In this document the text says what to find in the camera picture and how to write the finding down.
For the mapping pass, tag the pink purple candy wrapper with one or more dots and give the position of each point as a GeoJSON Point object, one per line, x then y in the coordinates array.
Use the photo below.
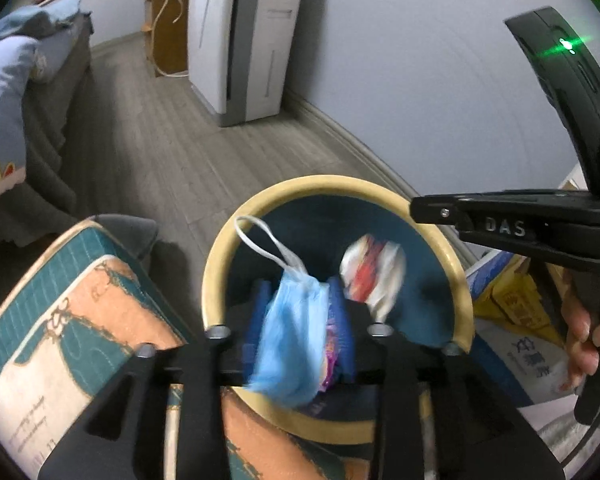
{"type": "Point", "coordinates": [330, 368]}

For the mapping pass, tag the teal orange patterned cushion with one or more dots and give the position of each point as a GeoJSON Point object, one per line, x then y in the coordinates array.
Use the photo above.
{"type": "Point", "coordinates": [73, 320]}

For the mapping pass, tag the wooden side cabinet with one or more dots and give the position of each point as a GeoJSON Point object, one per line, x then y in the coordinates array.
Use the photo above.
{"type": "Point", "coordinates": [165, 34]}

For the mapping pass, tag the yellow printed paper bag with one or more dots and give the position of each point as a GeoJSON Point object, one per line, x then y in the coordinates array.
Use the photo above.
{"type": "Point", "coordinates": [520, 339]}

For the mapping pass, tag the red white snack wrapper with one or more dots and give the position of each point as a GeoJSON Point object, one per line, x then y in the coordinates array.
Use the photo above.
{"type": "Point", "coordinates": [373, 272]}

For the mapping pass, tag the blue surgical face mask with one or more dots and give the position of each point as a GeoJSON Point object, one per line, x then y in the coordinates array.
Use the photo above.
{"type": "Point", "coordinates": [283, 353]}

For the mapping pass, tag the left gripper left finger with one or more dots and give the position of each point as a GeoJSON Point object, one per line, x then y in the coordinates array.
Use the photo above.
{"type": "Point", "coordinates": [165, 400]}

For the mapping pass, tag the person's right hand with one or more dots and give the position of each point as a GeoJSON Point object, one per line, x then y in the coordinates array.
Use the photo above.
{"type": "Point", "coordinates": [583, 339]}

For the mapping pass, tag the white grey air purifier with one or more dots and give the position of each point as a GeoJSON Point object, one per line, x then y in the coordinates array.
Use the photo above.
{"type": "Point", "coordinates": [238, 52]}

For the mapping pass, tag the teal and yellow trash bin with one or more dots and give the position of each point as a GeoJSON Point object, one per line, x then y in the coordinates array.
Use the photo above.
{"type": "Point", "coordinates": [318, 217]}

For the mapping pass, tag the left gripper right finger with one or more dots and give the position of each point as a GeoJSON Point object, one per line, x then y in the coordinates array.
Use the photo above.
{"type": "Point", "coordinates": [434, 412]}

